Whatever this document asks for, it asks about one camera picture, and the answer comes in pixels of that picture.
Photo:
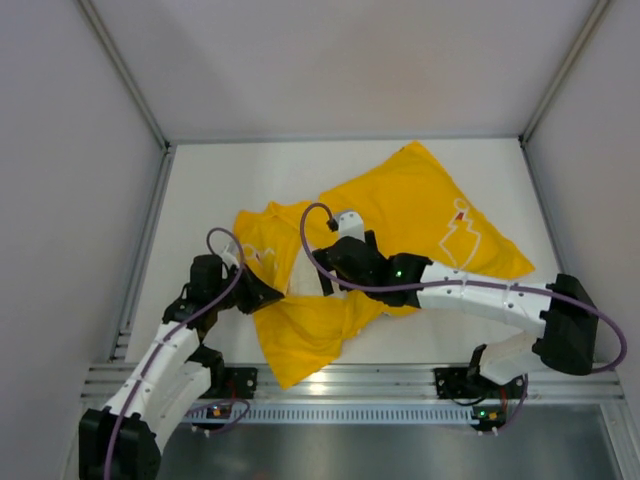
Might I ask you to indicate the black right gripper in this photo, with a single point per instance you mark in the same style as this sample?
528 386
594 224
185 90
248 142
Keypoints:
329 265

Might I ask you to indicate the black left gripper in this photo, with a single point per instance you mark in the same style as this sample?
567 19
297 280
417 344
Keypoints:
255 288

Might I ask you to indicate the yellow Pikachu pillowcase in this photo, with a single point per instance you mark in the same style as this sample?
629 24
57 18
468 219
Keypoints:
413 206

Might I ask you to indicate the white pillow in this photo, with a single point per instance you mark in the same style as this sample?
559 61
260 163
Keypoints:
304 279

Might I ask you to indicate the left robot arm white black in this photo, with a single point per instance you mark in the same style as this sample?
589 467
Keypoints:
178 376

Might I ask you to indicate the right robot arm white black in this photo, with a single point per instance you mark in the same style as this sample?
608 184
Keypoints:
556 322

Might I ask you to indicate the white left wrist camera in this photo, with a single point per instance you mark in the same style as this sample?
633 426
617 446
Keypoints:
231 256

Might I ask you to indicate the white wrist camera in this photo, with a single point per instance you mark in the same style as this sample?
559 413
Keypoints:
231 256
347 223

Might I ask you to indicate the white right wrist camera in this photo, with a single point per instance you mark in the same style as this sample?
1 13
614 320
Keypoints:
347 223

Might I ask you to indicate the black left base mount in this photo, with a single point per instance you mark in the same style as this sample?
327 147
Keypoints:
239 382

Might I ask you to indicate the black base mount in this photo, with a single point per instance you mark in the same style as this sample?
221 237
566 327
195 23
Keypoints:
458 385
239 382

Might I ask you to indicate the aluminium front rail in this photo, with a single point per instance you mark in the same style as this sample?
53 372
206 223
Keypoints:
418 381

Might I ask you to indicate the slotted grey cable duct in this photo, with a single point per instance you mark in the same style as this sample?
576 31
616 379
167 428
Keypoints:
350 414

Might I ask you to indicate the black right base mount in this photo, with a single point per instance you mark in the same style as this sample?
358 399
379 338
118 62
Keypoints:
458 385

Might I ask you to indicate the left aluminium frame post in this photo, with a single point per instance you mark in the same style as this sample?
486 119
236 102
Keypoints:
108 45

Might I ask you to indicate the aluminium frame post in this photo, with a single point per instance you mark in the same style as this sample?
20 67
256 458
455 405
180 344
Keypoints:
108 45
570 59

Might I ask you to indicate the right aluminium frame post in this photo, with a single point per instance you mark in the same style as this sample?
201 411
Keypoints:
570 59

